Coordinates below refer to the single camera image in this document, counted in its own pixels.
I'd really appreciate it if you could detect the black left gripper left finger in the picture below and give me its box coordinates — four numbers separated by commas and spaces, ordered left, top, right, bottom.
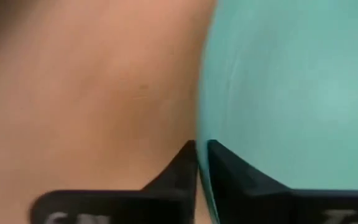
29, 139, 199, 224

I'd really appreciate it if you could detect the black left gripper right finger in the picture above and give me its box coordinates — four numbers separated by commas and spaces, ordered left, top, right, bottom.
207, 139, 358, 224

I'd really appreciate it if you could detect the teal round plate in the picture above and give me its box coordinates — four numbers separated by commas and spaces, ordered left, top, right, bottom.
196, 0, 358, 224

